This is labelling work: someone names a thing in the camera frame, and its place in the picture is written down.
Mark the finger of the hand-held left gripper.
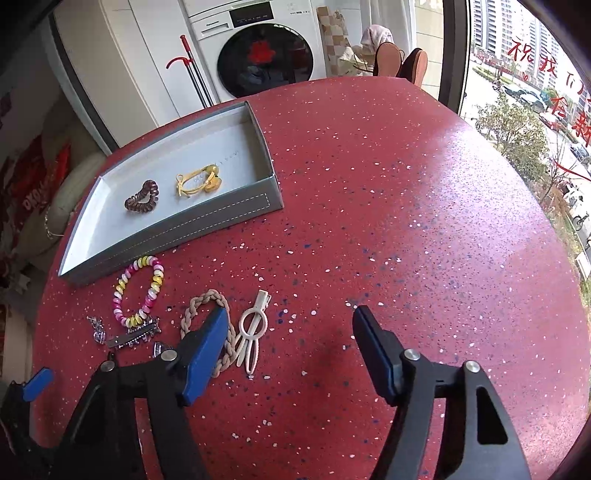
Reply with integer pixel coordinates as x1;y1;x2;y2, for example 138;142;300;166
9;368;55;416

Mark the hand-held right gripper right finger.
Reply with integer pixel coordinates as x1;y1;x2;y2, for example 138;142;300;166
352;305;532;480

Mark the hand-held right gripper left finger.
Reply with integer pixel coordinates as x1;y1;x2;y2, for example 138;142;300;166
55;305;230;480

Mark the beige braided hair tie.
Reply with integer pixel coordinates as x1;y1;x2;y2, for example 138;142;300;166
180;289;241;379

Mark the cream hair clip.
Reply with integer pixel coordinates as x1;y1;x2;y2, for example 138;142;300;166
236;290;272;374

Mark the silver star hair clip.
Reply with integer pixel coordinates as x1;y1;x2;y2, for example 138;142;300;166
107;318;160;349

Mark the pink yellow spiral hair tie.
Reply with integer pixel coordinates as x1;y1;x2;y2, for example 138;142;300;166
112;256;164;328

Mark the grey jewelry tray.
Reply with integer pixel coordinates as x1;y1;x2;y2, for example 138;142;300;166
58;100;284;287

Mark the cream sofa cushion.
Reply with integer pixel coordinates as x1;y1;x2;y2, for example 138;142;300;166
18;152;109;273

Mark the red printed cloth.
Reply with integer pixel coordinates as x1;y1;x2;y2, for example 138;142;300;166
0;134;72;241

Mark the green tree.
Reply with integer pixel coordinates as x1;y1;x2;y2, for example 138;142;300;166
475;95;550;160

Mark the brown slipper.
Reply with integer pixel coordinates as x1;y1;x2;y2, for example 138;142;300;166
399;47;428;88
372;41;404;78

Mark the beige paper bag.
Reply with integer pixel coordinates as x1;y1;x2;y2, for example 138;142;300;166
339;46;375;77

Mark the red mop pole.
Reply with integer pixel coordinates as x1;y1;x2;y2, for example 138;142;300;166
166;34;215;109

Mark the white cabinet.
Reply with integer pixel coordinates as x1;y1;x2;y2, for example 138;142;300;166
48;0;204;155

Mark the pink cloth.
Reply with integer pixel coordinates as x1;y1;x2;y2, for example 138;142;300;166
361;24;395;54

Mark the checkered bag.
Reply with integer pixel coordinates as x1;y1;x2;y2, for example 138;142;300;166
315;7;349;79

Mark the red window sticker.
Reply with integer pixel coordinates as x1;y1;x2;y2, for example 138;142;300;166
505;34;591;181

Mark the white washing machine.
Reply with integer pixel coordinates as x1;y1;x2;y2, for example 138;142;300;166
182;0;328;104

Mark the yellow bow hair tie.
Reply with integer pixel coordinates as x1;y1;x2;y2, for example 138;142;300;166
174;164;223;199

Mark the brown spiral hair tie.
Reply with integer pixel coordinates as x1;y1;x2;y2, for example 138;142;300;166
124;180;160;214

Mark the black window frame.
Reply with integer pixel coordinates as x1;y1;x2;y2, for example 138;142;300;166
438;0;472;116

